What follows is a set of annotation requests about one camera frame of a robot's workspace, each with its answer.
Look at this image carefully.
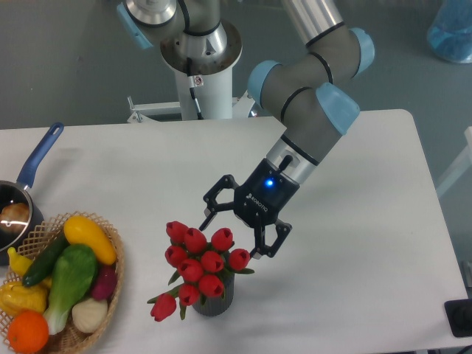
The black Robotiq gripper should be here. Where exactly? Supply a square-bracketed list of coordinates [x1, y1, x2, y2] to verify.
[198, 158, 301, 259]

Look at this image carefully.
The red tulip bouquet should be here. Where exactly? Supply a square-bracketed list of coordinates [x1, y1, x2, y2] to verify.
[147, 221, 254, 322]

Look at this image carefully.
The dark grey ribbed vase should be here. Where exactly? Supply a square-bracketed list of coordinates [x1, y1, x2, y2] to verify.
[192, 271, 235, 317]

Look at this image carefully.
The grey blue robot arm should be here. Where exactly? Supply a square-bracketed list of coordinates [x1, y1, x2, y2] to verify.
[117, 1, 375, 258]

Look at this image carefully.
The purple red radish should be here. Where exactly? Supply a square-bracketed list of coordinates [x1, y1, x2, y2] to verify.
[90, 265, 117, 300]

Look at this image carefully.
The yellow squash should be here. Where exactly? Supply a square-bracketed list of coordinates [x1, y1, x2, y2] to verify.
[63, 215, 117, 266]

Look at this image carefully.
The green bok choy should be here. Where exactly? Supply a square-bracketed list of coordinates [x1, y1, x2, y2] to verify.
[44, 244, 98, 336]

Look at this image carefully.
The white garlic bulb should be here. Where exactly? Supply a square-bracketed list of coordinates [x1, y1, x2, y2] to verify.
[72, 298, 108, 333]

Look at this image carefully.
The woven wicker basket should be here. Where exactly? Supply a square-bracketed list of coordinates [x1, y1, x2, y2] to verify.
[1, 212, 125, 353]

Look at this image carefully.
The dark green cucumber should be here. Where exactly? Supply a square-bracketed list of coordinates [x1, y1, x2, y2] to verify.
[22, 233, 69, 287]

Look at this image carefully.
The yellow banana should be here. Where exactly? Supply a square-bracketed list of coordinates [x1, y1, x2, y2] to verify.
[7, 247, 33, 281]

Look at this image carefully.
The brown bread roll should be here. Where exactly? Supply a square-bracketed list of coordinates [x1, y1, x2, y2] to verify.
[1, 203, 30, 236]

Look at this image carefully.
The black device at edge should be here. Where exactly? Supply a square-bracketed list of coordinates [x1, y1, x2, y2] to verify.
[444, 299, 472, 338]

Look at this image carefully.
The yellow corn cob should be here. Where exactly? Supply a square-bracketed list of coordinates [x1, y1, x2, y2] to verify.
[1, 281, 49, 317]

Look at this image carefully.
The orange fruit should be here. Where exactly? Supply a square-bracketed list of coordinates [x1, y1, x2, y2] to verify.
[7, 310, 49, 353]

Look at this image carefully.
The blue plastic bag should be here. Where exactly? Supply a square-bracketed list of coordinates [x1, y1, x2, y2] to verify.
[427, 0, 471, 63]

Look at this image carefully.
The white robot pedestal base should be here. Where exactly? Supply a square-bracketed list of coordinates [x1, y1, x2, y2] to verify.
[128, 19, 257, 122]

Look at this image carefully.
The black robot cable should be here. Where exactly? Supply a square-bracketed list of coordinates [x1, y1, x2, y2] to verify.
[185, 57, 204, 121]

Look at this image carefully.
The blue handled saucepan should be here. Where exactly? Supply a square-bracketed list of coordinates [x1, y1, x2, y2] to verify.
[1, 122, 64, 266]

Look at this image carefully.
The white frame at right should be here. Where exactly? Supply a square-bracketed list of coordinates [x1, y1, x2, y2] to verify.
[436, 126, 471, 198]

